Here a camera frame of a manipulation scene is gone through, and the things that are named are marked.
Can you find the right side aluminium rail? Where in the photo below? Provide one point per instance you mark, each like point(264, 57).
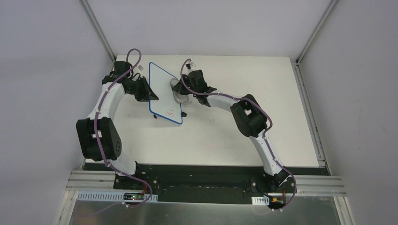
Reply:
point(305, 99)

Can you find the right white cable duct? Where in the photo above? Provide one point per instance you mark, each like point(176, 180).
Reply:
point(260, 200)

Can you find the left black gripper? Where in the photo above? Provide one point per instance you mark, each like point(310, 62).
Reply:
point(142, 90)

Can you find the front aluminium frame rail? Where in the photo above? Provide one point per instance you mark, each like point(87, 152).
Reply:
point(306, 185)

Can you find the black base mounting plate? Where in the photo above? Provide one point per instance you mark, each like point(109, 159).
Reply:
point(205, 184)

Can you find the right aluminium frame post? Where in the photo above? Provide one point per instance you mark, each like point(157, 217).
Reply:
point(316, 31)

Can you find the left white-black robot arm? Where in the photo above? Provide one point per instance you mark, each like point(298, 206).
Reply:
point(97, 133)

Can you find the left white cable duct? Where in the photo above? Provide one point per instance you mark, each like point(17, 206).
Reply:
point(105, 196)

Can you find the blue-framed small whiteboard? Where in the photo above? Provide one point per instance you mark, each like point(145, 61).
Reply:
point(166, 106)

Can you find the aluminium frame post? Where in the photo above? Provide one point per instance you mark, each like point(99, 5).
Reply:
point(316, 31)
point(97, 28)

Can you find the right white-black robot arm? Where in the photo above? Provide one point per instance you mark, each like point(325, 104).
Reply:
point(249, 118)

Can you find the white cable duct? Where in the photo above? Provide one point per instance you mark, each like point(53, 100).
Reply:
point(260, 200)
point(105, 196)

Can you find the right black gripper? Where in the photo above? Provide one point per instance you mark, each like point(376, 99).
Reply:
point(182, 85)

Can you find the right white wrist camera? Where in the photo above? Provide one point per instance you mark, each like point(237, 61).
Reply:
point(191, 67)

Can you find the left aluminium frame post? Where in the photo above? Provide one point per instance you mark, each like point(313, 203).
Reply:
point(97, 28)

